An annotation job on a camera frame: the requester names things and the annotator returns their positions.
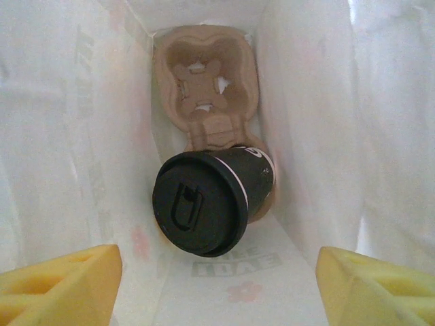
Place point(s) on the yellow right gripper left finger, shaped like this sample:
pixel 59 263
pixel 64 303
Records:
pixel 57 288

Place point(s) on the white paper carry bag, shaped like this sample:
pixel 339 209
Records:
pixel 68 136

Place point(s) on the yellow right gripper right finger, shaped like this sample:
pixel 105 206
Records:
pixel 380 292

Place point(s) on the black paper coffee cup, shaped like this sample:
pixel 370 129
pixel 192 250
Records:
pixel 251 176

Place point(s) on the black plastic cup lid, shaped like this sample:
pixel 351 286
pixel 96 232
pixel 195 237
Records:
pixel 197 203

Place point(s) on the brown pulp cup carrier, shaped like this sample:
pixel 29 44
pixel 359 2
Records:
pixel 204 129

